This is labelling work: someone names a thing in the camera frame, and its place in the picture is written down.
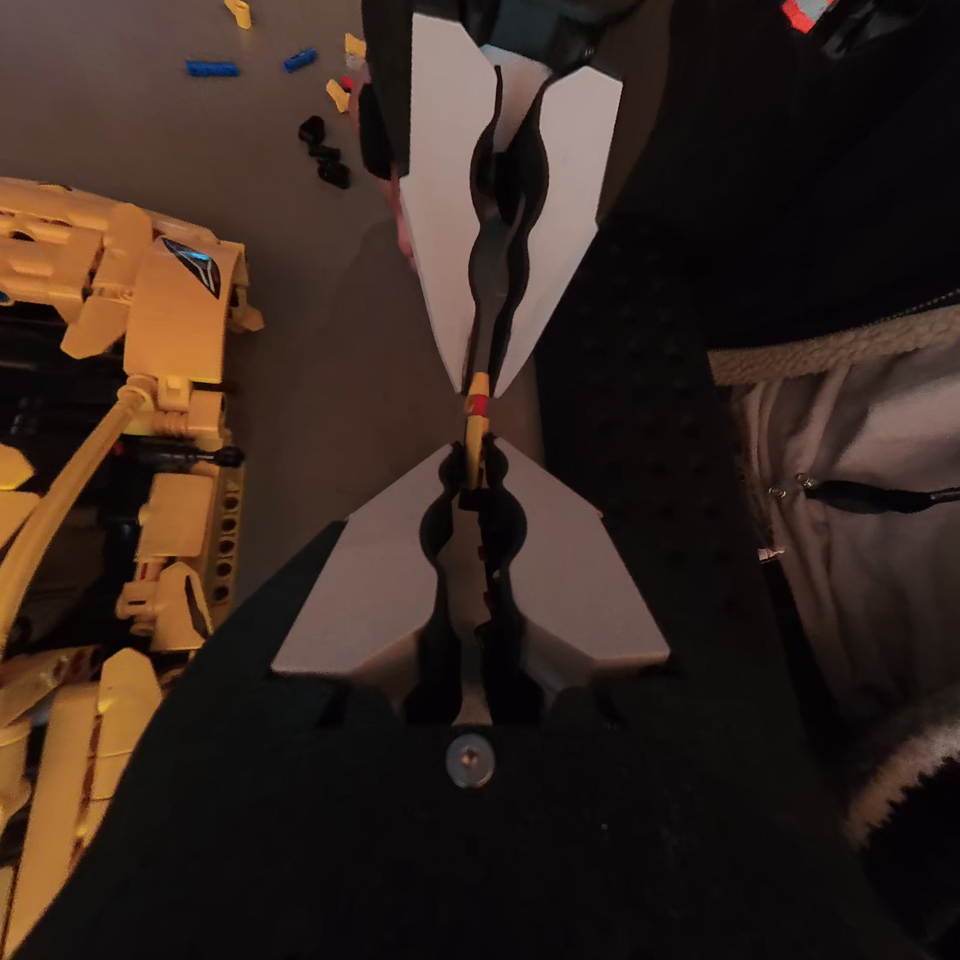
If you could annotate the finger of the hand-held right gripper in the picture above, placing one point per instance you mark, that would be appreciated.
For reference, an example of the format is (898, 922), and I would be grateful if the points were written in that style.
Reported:
(442, 187)
(577, 187)

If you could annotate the small yellow connector brick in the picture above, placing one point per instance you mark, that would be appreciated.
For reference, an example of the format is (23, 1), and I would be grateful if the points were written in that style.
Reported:
(474, 450)

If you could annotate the scattered mixed brick pieces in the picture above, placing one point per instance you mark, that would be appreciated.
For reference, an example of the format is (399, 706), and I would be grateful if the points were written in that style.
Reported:
(212, 69)

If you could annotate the orange striped traffic cone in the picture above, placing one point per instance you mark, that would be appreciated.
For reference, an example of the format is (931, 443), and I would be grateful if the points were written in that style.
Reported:
(806, 13)

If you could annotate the person's right hand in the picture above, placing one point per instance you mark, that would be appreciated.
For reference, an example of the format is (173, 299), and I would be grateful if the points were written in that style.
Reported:
(397, 217)

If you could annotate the red pin brick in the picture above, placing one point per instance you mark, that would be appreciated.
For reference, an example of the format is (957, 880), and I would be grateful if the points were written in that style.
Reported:
(476, 406)

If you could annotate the black and yellow brick subassembly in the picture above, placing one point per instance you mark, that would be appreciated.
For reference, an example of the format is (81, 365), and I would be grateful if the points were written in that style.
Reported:
(491, 540)

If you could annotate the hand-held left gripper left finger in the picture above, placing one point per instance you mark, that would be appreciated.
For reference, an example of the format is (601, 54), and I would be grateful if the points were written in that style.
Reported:
(352, 600)

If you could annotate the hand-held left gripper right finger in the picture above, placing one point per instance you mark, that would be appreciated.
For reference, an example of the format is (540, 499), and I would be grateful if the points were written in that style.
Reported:
(592, 600)

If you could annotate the yellow toy brick car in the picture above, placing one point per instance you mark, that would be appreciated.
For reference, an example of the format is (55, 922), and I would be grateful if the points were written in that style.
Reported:
(180, 300)

